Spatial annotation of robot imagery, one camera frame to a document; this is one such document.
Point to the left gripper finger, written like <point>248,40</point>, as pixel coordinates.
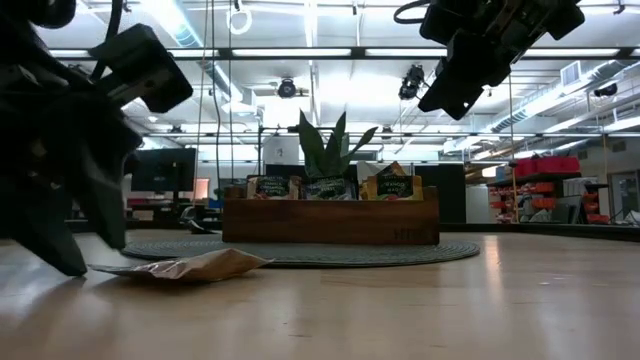
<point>107,200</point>
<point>45,230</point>

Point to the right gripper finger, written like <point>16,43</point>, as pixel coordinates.
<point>450,90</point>

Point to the dark tea packet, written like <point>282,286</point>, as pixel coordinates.
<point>327,190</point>
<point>200,265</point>

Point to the wooden tea box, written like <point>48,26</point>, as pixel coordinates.
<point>330,222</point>

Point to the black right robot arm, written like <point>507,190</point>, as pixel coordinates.
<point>567,17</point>

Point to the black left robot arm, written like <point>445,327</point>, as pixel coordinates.
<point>50,10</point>

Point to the black monitor on stand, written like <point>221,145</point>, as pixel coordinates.
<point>167,170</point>

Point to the black partition panel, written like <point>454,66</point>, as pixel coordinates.
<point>452,172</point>

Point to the overhead rig light beam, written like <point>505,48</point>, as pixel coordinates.
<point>357,52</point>

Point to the white board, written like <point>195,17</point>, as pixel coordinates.
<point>477,205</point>

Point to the red storage bins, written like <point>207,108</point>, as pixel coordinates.
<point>550,166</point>

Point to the black ceiling device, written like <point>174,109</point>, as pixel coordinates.
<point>606,90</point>

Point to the green snake plant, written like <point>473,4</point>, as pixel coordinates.
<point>325,150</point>

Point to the storage shelf with parts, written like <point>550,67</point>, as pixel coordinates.
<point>542,202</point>

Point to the white box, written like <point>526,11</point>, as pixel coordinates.
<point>281,150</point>

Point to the round grey woven mat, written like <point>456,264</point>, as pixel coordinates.
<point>350,254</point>

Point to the black ceiling camera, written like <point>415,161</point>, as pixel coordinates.
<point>411,82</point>

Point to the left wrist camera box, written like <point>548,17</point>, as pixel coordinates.
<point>145,65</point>

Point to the round black overhead camera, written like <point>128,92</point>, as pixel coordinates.
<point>286,89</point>

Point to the black aluminium table frame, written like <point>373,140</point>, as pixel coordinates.
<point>550,230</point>

